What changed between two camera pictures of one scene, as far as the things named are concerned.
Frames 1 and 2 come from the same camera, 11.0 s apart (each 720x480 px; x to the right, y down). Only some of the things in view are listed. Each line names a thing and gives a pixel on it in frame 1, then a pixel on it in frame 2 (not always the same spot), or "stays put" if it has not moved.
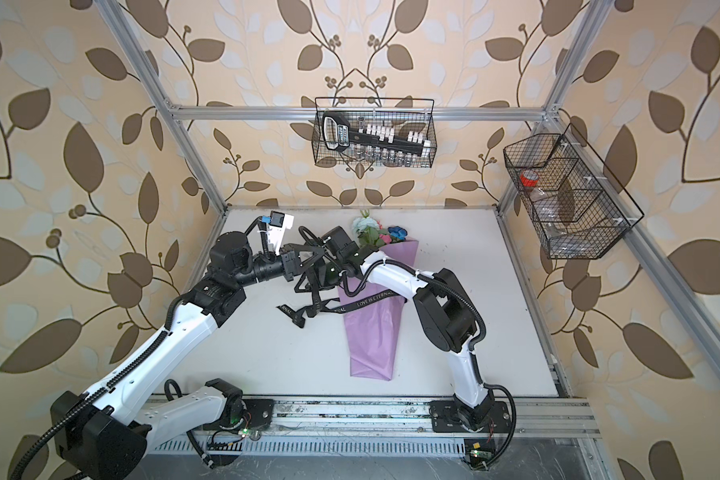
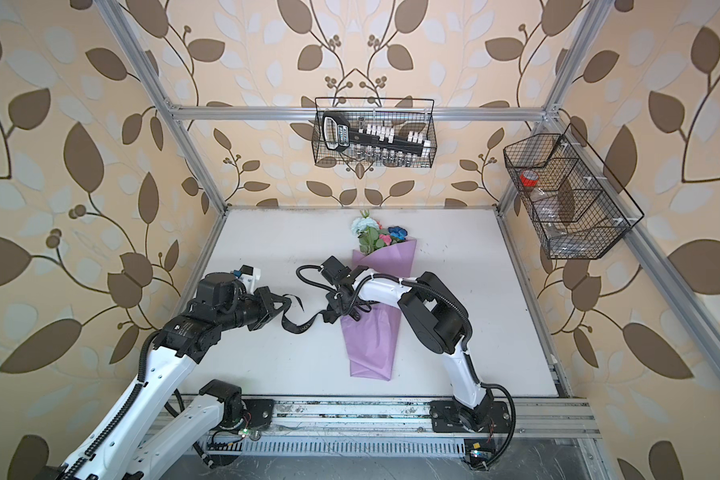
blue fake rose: x=398 y=232 stays put
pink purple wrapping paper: x=373 y=333 stays put
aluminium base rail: x=393 y=417 stays put
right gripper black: x=320 y=276 → x=337 y=306
